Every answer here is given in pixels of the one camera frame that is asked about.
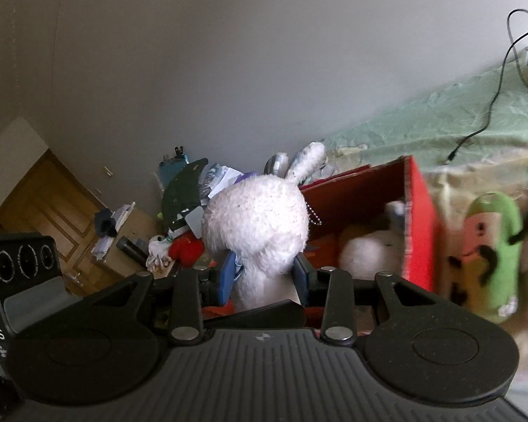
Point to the green and peach plush toy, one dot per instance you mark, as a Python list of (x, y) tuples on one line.
[(495, 250)]

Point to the purple packet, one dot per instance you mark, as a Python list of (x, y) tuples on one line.
[(245, 177)]

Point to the grey card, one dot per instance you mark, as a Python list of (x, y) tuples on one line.
[(194, 223)]

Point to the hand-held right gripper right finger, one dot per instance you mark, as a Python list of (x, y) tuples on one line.
[(302, 279)]

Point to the cream blanket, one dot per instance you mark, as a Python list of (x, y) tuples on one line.
[(449, 193)]

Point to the red cardboard box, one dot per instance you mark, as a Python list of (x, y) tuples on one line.
[(418, 228)]

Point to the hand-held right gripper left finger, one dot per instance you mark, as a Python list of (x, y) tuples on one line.
[(229, 279)]

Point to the dark blue cloth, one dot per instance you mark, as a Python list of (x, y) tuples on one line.
[(105, 224)]

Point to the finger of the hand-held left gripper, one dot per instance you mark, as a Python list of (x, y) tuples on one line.
[(264, 314)]

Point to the white rabbit plush toy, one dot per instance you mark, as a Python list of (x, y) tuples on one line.
[(255, 220)]

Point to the wooden door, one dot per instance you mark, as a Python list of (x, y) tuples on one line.
[(48, 211)]

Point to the small white plush toy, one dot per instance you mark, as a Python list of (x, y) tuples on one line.
[(158, 252)]

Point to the red plush toy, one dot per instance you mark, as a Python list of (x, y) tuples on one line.
[(187, 250)]

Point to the white printed bag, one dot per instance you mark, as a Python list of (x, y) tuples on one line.
[(220, 180)]

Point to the green bed sheet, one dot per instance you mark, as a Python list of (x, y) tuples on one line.
[(422, 118)]

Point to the black bottle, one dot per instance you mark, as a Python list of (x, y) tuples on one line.
[(132, 248)]

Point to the white papers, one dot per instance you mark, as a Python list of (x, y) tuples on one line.
[(122, 216)]

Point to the brown cardboard box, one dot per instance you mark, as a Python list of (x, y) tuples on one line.
[(134, 226)]

